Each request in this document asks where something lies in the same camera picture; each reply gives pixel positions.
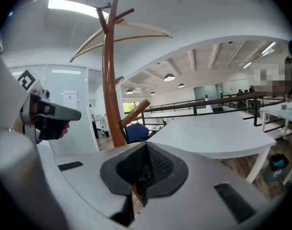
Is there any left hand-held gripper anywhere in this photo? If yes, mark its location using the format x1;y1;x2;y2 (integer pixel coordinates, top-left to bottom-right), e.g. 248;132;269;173
16;69;82;144

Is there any long white table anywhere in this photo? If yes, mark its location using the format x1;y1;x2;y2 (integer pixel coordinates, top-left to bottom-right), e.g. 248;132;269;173
259;103;292;139

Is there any light wooden clothes hanger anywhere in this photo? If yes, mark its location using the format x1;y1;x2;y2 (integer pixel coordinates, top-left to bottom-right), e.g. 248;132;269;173
69;19;173;63

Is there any large white square table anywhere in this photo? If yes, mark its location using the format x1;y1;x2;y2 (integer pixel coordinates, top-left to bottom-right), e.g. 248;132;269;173
146;110;277;184

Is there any blue chair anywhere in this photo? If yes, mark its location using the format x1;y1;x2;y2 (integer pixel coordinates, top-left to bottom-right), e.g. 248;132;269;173
125;123;156;144

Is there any white paper notice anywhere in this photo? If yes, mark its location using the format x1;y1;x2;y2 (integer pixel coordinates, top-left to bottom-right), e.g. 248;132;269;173
63;90;79;110

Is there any black metal railing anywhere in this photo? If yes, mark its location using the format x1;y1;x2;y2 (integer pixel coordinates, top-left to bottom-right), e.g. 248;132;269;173
149;98;206;110
141;92;288;129

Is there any long ceiling light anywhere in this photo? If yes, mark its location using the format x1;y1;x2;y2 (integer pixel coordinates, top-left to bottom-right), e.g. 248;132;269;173
47;0;109;19

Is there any person's left hand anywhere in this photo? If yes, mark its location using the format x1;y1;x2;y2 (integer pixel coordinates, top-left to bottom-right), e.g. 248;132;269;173
60;123;70;139

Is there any grey double door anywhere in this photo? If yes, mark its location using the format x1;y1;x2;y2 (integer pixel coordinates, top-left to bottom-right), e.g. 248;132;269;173
193;84;217;101

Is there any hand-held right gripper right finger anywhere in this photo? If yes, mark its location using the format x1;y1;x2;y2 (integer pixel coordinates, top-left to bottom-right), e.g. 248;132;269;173
134;142;275;230

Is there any brown wooden coat rack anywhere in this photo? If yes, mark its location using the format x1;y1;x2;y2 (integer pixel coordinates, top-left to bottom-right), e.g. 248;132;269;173
96;0;151;150

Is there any window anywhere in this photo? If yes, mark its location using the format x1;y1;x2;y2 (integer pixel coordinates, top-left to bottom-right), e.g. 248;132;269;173
123;102;141;113

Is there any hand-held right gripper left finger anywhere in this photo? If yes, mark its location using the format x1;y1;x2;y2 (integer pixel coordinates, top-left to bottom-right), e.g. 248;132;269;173
37;141;150;228

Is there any black and teal floor bag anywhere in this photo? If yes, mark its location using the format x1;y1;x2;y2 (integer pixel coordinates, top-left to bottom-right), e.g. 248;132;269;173
268;153;290;184

